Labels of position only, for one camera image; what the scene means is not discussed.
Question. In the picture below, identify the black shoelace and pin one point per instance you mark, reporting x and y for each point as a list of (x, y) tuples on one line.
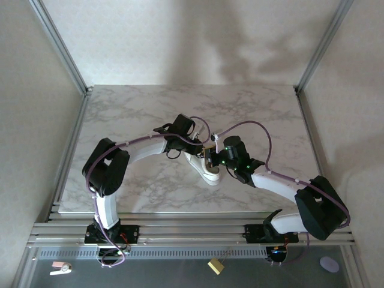
[(204, 154)]

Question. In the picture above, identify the white sneaker shoe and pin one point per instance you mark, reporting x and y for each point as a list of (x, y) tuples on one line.
[(199, 165)]

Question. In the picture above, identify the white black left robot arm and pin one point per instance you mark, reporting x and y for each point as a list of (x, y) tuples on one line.
[(105, 168)]

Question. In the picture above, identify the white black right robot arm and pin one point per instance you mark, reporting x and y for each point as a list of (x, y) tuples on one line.
[(276, 186)]

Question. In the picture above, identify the brass padlock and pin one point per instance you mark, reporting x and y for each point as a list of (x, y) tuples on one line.
[(216, 266)]

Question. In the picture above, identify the black controller board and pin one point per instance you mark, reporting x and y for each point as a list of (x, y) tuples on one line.
[(277, 255)]

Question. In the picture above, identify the purple round disc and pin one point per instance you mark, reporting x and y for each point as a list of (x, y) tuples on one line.
[(329, 264)]

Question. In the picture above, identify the pink white small tool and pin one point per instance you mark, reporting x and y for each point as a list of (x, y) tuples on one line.
[(61, 267)]

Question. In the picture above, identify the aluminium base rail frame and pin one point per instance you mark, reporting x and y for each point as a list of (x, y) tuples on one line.
[(186, 231)]

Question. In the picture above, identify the aluminium table side rail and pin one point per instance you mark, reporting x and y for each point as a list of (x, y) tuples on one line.
[(311, 135), (72, 144)]

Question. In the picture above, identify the aluminium frame post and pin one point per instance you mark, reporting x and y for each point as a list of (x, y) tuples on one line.
[(324, 45), (61, 45)]

